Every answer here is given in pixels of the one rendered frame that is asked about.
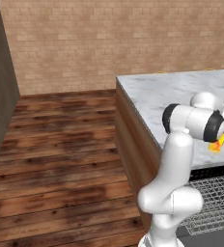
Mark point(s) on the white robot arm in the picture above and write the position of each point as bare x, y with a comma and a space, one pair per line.
176, 167

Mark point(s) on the yellow orange cup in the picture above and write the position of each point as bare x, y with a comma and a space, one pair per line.
216, 145

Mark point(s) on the black dishwasher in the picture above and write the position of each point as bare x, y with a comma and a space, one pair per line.
213, 172

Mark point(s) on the grey dishwasher door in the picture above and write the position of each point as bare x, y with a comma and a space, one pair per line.
210, 239

